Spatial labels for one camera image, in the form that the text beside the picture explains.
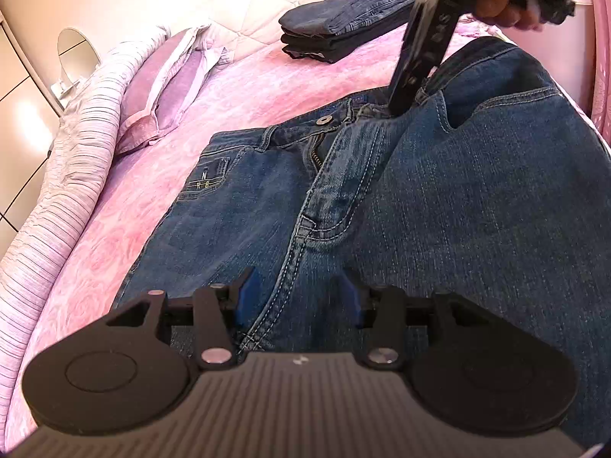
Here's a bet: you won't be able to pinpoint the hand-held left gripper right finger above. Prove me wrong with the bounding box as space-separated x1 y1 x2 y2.
340 271 502 369

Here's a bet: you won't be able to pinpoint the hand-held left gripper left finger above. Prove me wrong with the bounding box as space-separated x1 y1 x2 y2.
106 267 261 373

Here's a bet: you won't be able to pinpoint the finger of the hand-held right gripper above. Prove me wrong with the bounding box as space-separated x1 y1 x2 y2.
386 0 478 114

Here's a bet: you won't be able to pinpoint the blue denim jeans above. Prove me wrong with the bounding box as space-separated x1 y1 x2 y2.
112 35 611 432

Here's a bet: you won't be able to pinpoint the grey-blue folded jeans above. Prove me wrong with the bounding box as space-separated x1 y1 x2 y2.
278 0 423 37

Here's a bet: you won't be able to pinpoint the black folded jeans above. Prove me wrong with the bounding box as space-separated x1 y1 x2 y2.
281 15 414 64

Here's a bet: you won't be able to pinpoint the pink floral blanket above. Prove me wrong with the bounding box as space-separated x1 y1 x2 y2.
4 21 600 440

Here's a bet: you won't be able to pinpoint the striped lilac duvet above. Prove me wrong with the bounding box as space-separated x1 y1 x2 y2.
0 24 173 379

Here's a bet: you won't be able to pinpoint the purple pillow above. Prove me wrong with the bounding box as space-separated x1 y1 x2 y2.
155 24 236 131
113 33 207 156

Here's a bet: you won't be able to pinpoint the glossy cream wardrobe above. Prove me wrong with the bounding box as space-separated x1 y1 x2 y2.
0 8 66 231

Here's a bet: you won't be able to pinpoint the oval table mirror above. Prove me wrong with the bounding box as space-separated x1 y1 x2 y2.
49 27 101 100

